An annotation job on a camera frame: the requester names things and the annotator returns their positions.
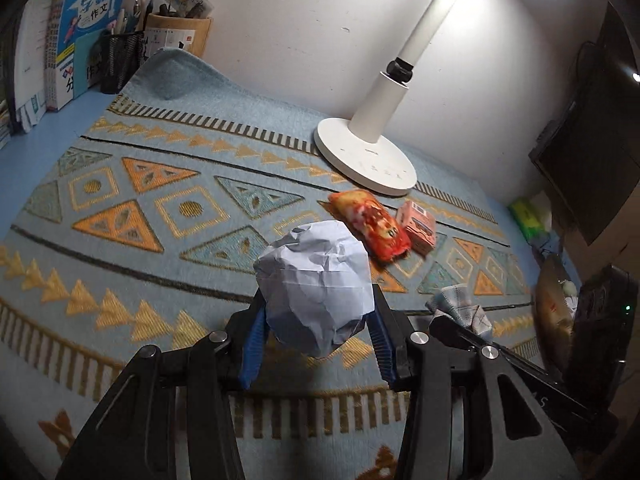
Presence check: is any blue cover book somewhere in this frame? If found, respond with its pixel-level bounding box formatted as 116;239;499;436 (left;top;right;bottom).
47;0;136;111

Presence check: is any metal mesh basket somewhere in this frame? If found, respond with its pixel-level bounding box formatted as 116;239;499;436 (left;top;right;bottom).
535;252;578;366

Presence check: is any row of books and papers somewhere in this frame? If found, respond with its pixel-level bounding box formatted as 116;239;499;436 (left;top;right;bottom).
15;0;66;131

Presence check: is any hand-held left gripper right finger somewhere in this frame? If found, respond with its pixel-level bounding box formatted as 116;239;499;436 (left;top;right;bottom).
367;285;583;480

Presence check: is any black monitor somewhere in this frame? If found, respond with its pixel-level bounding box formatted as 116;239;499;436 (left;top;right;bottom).
529;5;640;246

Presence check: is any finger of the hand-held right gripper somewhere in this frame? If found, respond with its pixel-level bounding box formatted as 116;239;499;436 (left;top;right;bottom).
430;316;617;429

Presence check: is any wooden pen holder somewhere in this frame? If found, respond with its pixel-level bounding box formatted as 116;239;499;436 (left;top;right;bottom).
144;12;213;58

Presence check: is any checked cloth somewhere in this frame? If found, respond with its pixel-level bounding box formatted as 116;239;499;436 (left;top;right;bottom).
426;285;493;341

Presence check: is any white desk lamp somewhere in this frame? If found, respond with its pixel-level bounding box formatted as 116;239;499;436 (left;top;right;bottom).
314;0;591;198

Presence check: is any small pink box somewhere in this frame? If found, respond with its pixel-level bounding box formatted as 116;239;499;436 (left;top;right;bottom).
396;200;437;255

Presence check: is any blue patterned mat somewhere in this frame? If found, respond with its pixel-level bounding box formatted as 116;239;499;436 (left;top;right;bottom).
0;47;586;480

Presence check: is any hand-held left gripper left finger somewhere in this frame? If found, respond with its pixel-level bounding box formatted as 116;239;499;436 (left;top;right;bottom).
55;290;268;480

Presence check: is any green tissue pack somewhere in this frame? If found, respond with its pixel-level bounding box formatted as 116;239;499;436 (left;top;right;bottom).
507;197;551;241

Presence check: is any large paper ball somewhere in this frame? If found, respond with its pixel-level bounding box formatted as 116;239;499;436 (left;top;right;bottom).
254;220;375;358

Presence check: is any orange snack packet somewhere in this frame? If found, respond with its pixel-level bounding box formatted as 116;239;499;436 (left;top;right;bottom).
328;189;412;263

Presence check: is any colourful card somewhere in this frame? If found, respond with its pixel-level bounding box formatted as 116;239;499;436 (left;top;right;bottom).
160;0;216;18

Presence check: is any bunch of pens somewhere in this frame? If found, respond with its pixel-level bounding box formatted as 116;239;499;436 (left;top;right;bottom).
102;0;157;36

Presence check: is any black mesh pen holder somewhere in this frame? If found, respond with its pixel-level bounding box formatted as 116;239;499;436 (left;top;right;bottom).
99;30;146;95

